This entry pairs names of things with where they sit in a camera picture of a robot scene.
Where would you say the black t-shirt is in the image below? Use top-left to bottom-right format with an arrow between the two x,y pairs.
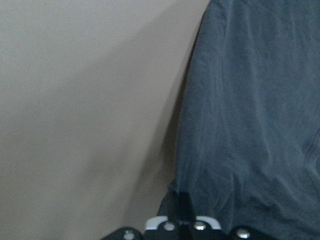
170,0 -> 320,240

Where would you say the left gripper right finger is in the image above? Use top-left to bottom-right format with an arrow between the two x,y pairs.
178,192 -> 196,222

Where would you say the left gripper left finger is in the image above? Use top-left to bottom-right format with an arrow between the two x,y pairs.
166,191 -> 179,222

